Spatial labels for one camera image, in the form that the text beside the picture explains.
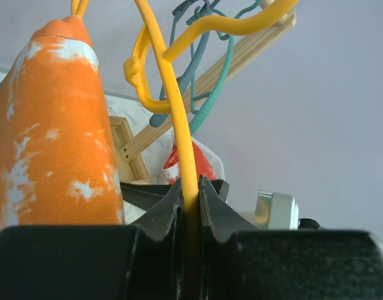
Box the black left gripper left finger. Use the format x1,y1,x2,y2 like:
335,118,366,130
0,177,184,300

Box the teal hanger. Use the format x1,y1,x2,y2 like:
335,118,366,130
186,0,266,134

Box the wooden clothes rack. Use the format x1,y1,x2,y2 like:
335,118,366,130
117,1,296,184

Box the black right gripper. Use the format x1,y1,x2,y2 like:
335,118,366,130
119,178,323,231

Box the grey-blue hanger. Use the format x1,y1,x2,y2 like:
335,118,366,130
149,1,222,135

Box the orange white-speckled trousers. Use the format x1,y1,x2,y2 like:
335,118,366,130
0,15,125,231

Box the red white-speckled trousers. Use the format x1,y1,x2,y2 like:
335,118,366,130
162,141,218,184

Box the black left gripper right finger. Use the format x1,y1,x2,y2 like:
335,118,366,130
197,174,383,300

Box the yellow hanger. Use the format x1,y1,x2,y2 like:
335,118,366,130
69,0,301,300

